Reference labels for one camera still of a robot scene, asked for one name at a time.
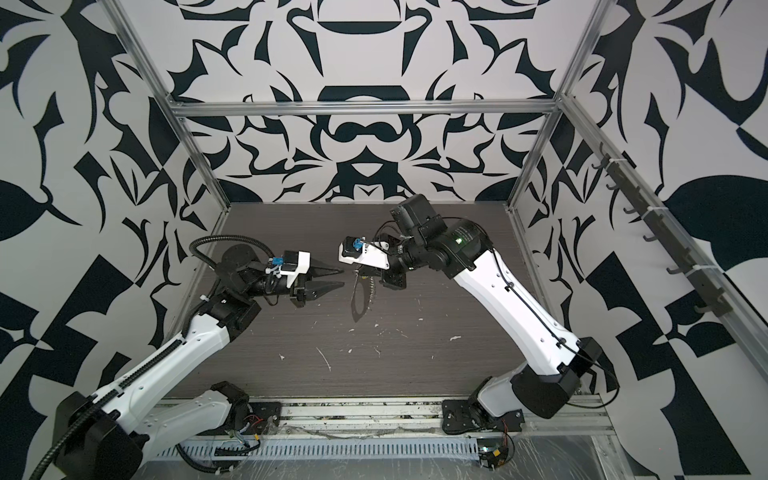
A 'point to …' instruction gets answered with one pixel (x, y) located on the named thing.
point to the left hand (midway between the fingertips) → (344, 268)
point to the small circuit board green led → (492, 452)
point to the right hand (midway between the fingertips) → (362, 265)
